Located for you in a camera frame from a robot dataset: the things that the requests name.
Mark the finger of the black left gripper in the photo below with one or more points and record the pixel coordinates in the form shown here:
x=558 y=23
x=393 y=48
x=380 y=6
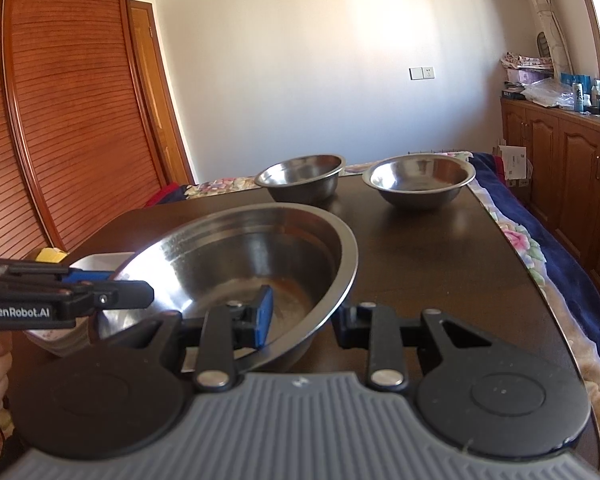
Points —
x=115 y=295
x=31 y=274

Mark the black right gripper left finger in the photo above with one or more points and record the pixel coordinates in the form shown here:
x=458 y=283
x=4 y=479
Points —
x=227 y=327

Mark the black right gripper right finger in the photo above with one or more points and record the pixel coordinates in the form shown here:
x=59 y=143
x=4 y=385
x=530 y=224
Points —
x=377 y=329

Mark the large steel bowl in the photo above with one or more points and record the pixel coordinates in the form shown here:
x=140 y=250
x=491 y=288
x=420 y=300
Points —
x=308 y=256

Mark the small steel bowl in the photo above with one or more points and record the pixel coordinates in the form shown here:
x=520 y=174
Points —
x=305 y=180

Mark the yellow plush toy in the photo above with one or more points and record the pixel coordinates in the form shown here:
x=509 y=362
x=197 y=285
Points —
x=50 y=255

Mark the red cloth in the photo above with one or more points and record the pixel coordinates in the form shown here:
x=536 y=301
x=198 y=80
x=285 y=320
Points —
x=165 y=192

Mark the wooden louvered wardrobe door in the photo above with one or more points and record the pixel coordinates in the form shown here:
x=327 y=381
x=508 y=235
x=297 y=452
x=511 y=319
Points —
x=87 y=126

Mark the medium steel bowl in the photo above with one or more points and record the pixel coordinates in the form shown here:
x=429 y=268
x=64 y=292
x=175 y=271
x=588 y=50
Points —
x=419 y=181

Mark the dark blue blanket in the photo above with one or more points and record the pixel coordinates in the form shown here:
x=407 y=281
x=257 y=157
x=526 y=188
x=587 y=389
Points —
x=582 y=297

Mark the floral bedspread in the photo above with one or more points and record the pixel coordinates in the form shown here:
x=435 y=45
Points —
x=470 y=260

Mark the wooden cabinet row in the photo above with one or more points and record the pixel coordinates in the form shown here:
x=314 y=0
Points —
x=564 y=157

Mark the stack of boxes on cabinet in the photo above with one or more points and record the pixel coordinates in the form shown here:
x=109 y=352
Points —
x=522 y=70

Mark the clutter of bottles on counter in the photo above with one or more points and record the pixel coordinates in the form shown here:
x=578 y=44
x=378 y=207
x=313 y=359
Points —
x=584 y=93

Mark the patterned curtain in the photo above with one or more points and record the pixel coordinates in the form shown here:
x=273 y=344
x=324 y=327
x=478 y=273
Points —
x=556 y=41

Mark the white wall switch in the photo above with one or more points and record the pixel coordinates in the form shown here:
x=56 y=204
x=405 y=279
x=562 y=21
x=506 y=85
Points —
x=422 y=73

